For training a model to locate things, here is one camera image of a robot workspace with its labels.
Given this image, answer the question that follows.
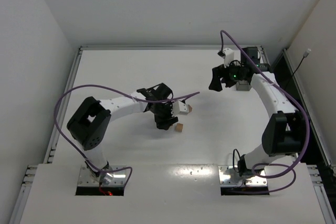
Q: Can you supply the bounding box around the smoky transparent plastic bin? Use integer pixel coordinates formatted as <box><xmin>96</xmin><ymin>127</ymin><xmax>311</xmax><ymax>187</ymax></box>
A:
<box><xmin>236</xmin><ymin>80</ymin><xmax>251</xmax><ymax>91</ymax></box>

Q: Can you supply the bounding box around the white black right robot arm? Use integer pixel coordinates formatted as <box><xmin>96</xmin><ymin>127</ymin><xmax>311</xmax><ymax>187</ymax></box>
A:
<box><xmin>208</xmin><ymin>47</ymin><xmax>306</xmax><ymax>176</ymax></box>

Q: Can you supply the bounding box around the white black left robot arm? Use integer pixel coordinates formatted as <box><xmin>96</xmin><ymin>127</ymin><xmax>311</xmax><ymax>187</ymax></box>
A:
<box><xmin>67</xmin><ymin>83</ymin><xmax>184</xmax><ymax>177</ymax></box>

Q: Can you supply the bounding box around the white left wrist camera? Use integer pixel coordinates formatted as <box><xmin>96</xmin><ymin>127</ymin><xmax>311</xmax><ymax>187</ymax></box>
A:
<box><xmin>172</xmin><ymin>101</ymin><xmax>189</xmax><ymax>116</ymax></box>

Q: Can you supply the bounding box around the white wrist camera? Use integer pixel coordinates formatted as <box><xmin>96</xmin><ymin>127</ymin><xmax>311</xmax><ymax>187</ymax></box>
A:
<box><xmin>172</xmin><ymin>101</ymin><xmax>189</xmax><ymax>116</ymax></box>
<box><xmin>217</xmin><ymin>48</ymin><xmax>234</xmax><ymax>67</ymax></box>

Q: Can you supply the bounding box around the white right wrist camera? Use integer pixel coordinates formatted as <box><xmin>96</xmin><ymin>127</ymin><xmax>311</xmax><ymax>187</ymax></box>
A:
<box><xmin>217</xmin><ymin>48</ymin><xmax>234</xmax><ymax>67</ymax></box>

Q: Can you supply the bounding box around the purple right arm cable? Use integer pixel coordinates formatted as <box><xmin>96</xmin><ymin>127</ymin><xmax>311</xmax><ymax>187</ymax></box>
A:
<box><xmin>219</xmin><ymin>29</ymin><xmax>311</xmax><ymax>194</ymax></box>

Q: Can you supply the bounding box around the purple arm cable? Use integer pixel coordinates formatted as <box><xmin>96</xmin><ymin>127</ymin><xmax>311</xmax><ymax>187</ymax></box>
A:
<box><xmin>54</xmin><ymin>84</ymin><xmax>201</xmax><ymax>189</ymax></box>
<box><xmin>219</xmin><ymin>29</ymin><xmax>311</xmax><ymax>194</ymax></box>

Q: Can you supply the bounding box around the black wall cable with plug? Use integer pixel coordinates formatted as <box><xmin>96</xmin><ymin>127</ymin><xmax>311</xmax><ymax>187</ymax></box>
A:
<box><xmin>285</xmin><ymin>48</ymin><xmax>312</xmax><ymax>83</ymax></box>

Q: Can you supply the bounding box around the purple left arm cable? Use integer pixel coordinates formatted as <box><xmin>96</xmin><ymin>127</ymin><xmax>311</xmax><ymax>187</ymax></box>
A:
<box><xmin>54</xmin><ymin>84</ymin><xmax>201</xmax><ymax>189</ymax></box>

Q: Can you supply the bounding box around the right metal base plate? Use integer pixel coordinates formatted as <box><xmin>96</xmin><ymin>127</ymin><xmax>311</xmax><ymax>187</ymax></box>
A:
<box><xmin>218</xmin><ymin>165</ymin><xmax>268</xmax><ymax>188</ymax></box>

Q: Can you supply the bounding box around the metal base plate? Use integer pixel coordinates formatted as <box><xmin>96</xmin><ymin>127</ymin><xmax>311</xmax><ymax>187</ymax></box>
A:
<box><xmin>218</xmin><ymin>165</ymin><xmax>268</xmax><ymax>188</ymax></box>
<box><xmin>77</xmin><ymin>166</ymin><xmax>127</xmax><ymax>187</ymax></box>

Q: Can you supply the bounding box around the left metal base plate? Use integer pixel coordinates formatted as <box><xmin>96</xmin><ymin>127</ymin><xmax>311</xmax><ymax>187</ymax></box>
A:
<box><xmin>77</xmin><ymin>166</ymin><xmax>127</xmax><ymax>187</ymax></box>

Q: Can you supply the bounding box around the aluminium table frame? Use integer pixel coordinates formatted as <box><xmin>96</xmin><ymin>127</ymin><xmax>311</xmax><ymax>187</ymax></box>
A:
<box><xmin>12</xmin><ymin>46</ymin><xmax>335</xmax><ymax>223</ymax></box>

